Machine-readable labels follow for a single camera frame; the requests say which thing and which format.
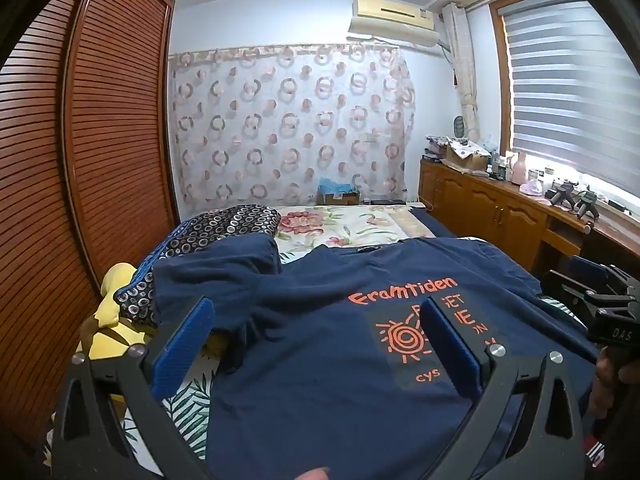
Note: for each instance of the cluster of small bottles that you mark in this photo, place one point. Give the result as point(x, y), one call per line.
point(500, 167)

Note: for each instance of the yellow pillow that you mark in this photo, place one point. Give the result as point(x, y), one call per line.
point(216, 346)

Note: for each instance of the sheer circle-patterned curtain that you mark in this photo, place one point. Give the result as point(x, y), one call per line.
point(290, 125)

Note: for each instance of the pink bottle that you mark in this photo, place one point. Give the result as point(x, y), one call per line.
point(520, 167)

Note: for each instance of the person's left hand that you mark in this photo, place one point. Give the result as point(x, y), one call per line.
point(315, 474)

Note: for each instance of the navy blue printed t-shirt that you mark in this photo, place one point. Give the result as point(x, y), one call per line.
point(325, 360)

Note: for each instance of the wooden window frame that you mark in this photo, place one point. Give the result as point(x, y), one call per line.
point(500, 85)

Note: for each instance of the grey striped window blind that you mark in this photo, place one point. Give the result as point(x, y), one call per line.
point(565, 85)

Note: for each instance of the black flat box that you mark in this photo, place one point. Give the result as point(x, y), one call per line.
point(387, 202)

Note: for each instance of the navy blue blanket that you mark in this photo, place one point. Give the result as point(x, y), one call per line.
point(440, 225)

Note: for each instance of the brown slatted wooden wardrobe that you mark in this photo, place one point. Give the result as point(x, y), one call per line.
point(115, 110)

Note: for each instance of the cream floral blanket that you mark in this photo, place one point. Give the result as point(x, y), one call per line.
point(340, 225)

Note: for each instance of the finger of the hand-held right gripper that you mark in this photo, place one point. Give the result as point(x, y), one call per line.
point(575, 292)
point(590, 267)

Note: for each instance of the stack of small boxes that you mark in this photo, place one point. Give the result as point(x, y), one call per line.
point(436, 149)

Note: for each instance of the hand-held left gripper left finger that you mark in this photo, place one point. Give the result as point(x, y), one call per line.
point(182, 350)

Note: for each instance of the cardboard box with blue contents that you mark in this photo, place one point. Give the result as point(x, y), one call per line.
point(340, 197)

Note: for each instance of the pink cap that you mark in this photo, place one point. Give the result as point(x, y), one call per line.
point(531, 189)

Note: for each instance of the person's right hand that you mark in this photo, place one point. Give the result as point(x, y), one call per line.
point(607, 377)

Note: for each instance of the long wooden cabinet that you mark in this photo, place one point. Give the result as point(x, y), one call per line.
point(500, 210)

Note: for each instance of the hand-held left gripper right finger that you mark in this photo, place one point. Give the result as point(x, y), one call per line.
point(452, 347)

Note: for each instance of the open cardboard box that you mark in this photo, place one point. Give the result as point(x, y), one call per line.
point(467, 160)

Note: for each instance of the spare black gripper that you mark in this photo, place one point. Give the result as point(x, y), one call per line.
point(587, 205)
point(562, 196)

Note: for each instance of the beige tied-back curtain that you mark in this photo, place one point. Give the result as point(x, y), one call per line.
point(462, 60)

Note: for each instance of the cream wall air conditioner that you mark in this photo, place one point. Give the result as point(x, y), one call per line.
point(390, 15)

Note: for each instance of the small round fan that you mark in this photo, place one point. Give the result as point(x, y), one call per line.
point(460, 126)

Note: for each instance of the dark circle-patterned folded cloth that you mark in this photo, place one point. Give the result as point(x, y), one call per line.
point(220, 225)

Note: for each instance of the yellow plush toy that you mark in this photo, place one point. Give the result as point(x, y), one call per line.
point(107, 330)

